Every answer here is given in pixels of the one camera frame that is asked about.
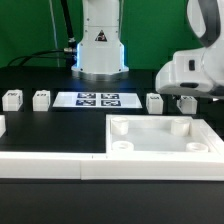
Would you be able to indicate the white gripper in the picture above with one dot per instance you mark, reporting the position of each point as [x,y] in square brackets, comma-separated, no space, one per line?
[192,73]

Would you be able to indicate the white square table top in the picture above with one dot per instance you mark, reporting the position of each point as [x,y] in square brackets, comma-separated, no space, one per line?
[142,135]

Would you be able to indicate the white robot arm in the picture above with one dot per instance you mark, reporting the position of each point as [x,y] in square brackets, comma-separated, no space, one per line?
[100,54]

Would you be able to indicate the white marker sheet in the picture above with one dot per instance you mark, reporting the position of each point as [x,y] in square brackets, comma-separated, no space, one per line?
[97,100]

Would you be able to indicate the white U-shaped fence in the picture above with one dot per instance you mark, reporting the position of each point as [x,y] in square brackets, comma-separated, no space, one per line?
[57,146]

